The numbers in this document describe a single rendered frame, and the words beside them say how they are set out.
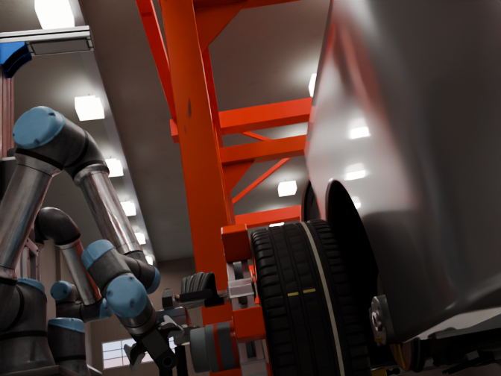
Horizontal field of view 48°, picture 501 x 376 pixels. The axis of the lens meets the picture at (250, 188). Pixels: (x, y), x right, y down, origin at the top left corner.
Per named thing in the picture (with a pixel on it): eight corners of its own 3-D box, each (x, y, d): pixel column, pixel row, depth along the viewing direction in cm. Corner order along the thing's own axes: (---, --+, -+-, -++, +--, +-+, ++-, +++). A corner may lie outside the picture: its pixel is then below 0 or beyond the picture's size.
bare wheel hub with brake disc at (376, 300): (428, 382, 157) (408, 270, 159) (401, 387, 157) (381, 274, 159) (395, 356, 189) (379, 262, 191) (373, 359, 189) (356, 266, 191)
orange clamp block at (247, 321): (267, 339, 142) (267, 333, 134) (236, 344, 142) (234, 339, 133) (262, 311, 145) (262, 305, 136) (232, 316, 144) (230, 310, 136)
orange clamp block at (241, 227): (252, 259, 159) (247, 229, 157) (225, 263, 159) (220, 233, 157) (250, 251, 166) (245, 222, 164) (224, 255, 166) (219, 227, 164)
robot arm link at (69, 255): (74, 196, 205) (117, 307, 222) (46, 203, 206) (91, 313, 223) (64, 209, 194) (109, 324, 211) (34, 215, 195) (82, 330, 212)
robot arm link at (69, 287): (48, 303, 214) (48, 281, 217) (62, 307, 224) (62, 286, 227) (68, 298, 213) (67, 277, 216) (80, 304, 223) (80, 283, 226)
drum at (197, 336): (265, 361, 159) (257, 312, 165) (191, 374, 158) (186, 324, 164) (265, 365, 172) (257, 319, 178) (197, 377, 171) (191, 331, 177)
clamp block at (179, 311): (187, 324, 151) (185, 304, 153) (153, 329, 151) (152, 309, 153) (189, 326, 156) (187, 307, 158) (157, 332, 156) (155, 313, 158)
